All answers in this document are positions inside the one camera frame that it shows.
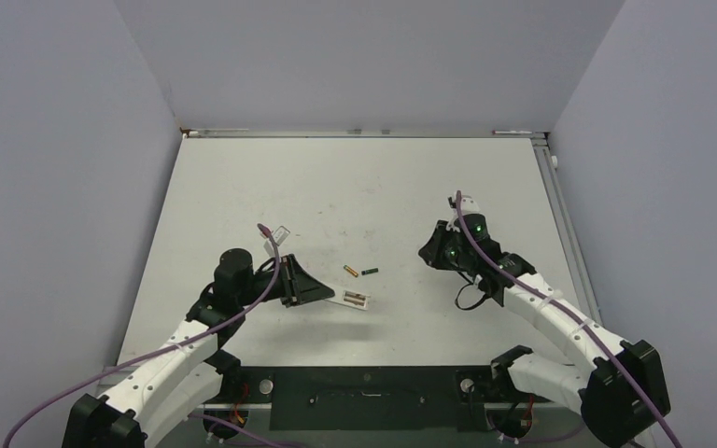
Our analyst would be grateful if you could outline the aluminium frame rail back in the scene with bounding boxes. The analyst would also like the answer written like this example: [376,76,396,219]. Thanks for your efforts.
[180,128,548,140]

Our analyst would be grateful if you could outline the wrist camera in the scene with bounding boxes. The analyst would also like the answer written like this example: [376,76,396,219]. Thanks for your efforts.
[263,226,290,257]
[448,194,483,218]

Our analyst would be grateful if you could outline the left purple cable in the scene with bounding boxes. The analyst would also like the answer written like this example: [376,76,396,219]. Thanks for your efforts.
[2,223,282,448]

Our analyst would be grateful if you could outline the aluminium frame rail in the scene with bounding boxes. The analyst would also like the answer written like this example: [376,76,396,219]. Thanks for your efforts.
[180,128,548,140]
[531,136,651,410]

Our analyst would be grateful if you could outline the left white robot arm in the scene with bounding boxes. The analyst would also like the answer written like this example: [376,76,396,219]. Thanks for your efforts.
[62,248,337,447]

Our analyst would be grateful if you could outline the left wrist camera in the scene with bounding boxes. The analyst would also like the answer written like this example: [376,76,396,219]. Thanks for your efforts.
[263,226,290,257]

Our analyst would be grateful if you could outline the gold AAA battery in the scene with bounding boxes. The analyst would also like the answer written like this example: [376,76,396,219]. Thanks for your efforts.
[343,265,360,277]

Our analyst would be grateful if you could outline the aluminium frame rail right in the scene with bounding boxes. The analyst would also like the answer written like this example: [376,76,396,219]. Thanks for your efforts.
[531,136,651,410]

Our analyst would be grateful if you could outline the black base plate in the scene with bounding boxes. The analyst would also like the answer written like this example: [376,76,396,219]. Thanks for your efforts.
[208,365,533,432]

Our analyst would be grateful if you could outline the white remote control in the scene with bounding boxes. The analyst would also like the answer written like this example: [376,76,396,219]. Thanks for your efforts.
[326,288,371,311]

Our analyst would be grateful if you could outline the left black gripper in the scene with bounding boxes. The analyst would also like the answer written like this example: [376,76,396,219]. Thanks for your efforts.
[237,254,333,308]

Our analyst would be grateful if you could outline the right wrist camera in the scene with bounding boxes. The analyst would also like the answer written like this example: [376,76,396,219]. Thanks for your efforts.
[448,194,483,218]

